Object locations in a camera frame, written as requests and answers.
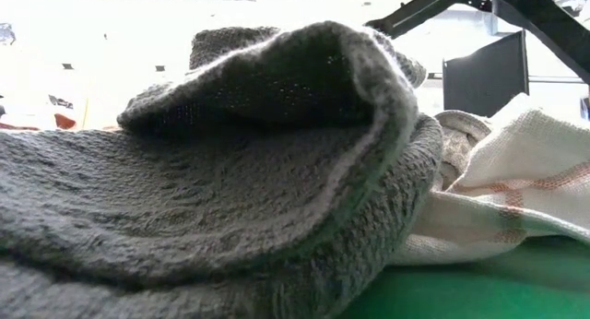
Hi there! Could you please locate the dark grey towel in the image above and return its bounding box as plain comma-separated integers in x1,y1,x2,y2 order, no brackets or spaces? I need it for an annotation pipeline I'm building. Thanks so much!
0,19,444,319
188,26,428,89

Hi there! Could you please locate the white towel with orange stripes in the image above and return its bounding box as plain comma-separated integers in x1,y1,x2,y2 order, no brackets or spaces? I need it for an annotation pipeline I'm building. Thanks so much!
391,92,590,267

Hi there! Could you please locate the black standing divider panel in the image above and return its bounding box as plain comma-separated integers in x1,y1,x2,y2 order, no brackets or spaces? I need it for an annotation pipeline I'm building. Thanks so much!
442,30,530,119

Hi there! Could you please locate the green table mat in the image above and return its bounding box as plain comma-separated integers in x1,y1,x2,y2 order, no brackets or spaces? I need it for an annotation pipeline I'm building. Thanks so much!
338,235,590,319

